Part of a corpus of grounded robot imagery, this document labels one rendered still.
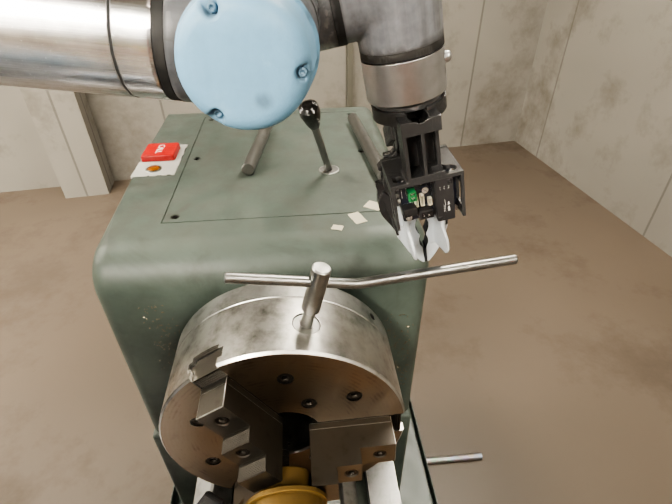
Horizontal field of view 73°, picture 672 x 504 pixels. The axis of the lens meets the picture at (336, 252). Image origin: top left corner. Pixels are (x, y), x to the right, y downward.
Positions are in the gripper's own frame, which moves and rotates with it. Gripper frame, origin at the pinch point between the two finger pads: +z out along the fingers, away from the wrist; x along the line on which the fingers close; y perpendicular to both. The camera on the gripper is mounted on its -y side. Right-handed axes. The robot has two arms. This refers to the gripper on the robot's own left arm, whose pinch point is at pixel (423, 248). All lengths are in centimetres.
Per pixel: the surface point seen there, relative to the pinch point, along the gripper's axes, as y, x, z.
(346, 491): 8.9, -18.8, 39.0
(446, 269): 5.5, 1.4, -0.6
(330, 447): 14.8, -16.6, 15.1
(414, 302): -4.3, -1.6, 13.3
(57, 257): -184, -187, 92
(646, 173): -187, 170, 131
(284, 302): 3.3, -18.2, 0.8
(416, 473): -9, -7, 74
